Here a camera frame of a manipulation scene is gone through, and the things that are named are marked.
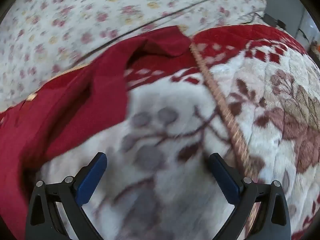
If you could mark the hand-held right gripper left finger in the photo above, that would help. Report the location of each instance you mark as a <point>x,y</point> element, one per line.
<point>91,180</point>

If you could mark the red and white plush blanket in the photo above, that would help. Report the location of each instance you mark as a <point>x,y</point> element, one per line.
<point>175,120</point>

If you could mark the black charger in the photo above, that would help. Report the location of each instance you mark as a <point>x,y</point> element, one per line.
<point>271,19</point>

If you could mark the dark red garment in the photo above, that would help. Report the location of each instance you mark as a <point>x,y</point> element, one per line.
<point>75,110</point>

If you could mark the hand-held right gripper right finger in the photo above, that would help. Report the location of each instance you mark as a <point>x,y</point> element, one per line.
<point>225,180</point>

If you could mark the white floral bedsheet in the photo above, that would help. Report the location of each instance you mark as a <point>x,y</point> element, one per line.
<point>100,12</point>

